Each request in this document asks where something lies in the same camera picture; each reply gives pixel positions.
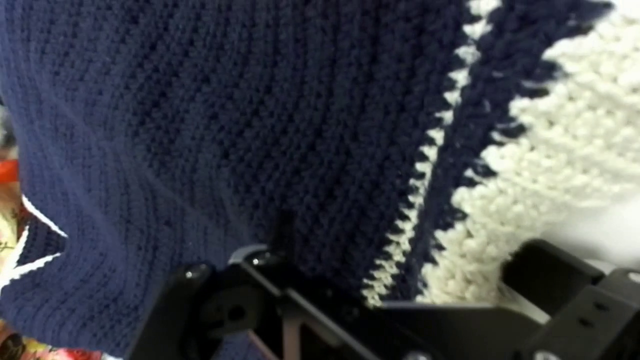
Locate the navy knit cloth white border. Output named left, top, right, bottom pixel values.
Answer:
left=0, top=0, right=640, bottom=358

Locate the pink floral tote bag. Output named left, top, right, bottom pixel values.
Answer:
left=0, top=147, right=102, bottom=360

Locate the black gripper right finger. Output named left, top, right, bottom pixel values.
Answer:
left=500, top=238, right=640, bottom=360

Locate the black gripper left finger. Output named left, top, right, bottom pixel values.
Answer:
left=129, top=244, right=418, bottom=360

